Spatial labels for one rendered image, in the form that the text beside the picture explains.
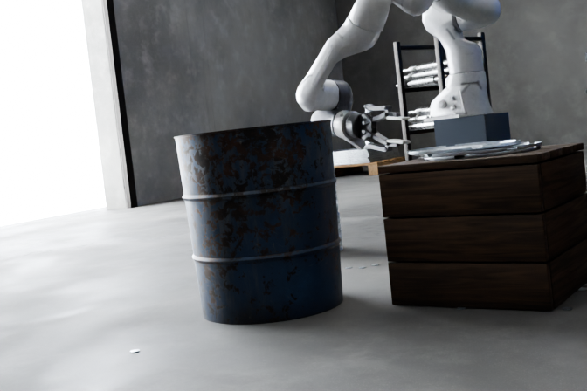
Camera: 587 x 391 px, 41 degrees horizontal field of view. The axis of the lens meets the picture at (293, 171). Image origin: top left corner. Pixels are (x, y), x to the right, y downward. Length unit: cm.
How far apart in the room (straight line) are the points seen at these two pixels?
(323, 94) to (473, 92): 50
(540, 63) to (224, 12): 362
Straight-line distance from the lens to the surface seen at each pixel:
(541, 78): 930
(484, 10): 255
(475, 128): 250
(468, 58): 256
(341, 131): 237
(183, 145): 198
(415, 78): 476
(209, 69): 779
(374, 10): 228
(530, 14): 936
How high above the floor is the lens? 45
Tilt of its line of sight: 3 degrees down
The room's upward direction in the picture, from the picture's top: 6 degrees counter-clockwise
